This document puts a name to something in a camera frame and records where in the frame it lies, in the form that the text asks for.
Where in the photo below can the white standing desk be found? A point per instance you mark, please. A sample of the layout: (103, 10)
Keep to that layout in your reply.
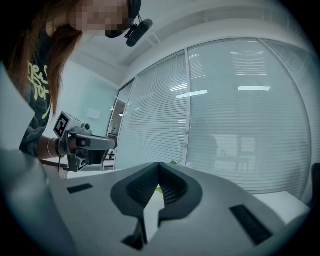
(275, 202)

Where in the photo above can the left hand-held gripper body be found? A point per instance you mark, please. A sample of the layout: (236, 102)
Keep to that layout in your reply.
(67, 125)

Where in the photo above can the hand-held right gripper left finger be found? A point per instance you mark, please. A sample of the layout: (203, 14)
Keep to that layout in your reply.
(100, 212)

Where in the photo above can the person's left forearm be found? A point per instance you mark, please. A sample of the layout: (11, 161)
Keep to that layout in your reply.
(44, 147)

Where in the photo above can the black printed t-shirt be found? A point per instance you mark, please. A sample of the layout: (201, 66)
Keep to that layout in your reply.
(35, 112)

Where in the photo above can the black head-mounted camera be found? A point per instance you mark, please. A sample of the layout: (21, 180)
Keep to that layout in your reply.
(138, 32)

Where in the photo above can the artificial flower bouquet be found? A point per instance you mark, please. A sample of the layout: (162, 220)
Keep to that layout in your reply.
(175, 162)

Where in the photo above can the person's left hand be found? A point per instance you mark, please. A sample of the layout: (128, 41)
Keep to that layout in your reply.
(76, 145)

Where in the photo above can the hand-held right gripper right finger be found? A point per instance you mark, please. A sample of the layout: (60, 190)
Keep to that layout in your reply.
(212, 225)

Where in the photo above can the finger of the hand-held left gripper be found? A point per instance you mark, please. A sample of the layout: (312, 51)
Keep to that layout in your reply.
(102, 143)
(96, 157)

